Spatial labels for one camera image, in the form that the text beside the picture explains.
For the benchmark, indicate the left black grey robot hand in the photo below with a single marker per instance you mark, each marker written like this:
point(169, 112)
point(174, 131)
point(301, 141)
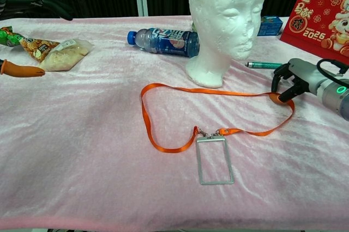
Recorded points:
point(21, 70)

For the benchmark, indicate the right black grey robot hand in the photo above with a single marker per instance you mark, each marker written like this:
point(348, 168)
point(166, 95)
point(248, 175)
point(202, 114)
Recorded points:
point(302, 72)

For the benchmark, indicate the clear silver-framed badge holder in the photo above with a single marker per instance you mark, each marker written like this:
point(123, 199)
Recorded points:
point(198, 158)

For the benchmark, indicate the white foam mannequin head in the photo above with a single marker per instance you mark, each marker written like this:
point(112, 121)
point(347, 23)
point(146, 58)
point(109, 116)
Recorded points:
point(218, 11)

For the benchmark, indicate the green marker pen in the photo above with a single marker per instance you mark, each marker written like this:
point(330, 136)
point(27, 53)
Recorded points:
point(264, 65)

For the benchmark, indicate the green orange snack bag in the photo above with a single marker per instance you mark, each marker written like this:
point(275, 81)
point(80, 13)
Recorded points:
point(62, 55)

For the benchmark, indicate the red desk calendar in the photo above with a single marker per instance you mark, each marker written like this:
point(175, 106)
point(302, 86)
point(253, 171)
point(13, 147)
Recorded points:
point(313, 19)

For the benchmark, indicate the blue Oreo cookie box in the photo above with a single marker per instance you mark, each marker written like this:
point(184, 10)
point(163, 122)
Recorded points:
point(271, 26)

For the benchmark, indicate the pink velvet table cloth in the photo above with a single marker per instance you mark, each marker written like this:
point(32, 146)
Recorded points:
point(81, 134)

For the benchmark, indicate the blue drink bottle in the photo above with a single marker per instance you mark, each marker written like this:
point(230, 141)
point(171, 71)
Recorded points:
point(163, 42)

